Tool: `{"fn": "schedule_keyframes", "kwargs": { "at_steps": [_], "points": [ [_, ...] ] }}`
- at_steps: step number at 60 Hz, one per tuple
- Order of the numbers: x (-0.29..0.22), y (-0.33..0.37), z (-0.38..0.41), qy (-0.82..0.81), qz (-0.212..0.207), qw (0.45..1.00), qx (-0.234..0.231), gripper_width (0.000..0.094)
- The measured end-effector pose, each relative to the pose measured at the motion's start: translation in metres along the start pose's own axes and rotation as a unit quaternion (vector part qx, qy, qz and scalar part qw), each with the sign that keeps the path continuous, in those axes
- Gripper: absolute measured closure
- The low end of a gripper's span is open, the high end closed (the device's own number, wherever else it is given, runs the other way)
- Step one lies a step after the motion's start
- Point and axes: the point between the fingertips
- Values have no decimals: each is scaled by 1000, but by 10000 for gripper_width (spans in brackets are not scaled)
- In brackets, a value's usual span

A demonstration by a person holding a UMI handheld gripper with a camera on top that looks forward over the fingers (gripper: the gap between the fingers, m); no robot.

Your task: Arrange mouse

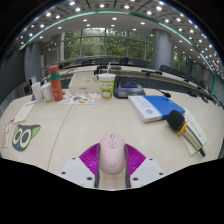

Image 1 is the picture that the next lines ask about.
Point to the dark office chairs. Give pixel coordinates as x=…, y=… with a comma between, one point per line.
x=140, y=62

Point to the pink computer mouse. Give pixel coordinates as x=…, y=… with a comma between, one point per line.
x=112, y=156

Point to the stack of white paper cups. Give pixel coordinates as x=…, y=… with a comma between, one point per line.
x=37, y=92

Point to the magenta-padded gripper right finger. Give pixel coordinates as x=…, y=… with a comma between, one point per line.
x=135, y=160

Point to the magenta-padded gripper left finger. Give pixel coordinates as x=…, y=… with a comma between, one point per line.
x=89, y=160

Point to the beige cardboard box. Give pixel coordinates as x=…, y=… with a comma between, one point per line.
x=83, y=84

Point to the ceiling lights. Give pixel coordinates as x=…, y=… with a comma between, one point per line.
x=101, y=5

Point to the black handheld microphone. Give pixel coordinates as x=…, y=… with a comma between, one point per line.
x=175, y=120

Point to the black cat-face mouse pad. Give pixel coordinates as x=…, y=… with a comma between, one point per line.
x=23, y=146

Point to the blue and white book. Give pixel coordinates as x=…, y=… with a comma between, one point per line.
x=160, y=106

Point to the black desk microphone console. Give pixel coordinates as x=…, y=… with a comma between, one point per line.
x=128, y=90

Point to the white lidded mug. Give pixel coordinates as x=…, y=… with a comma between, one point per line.
x=47, y=93

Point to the curved conference table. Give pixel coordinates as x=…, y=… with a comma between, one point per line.
x=133, y=70

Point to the colourful sticker sheet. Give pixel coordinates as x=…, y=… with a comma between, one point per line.
x=78, y=99

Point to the green-printed paper cup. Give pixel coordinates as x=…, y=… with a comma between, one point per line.
x=106, y=87

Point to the red drink bottle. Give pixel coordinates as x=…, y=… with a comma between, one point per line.
x=56, y=87

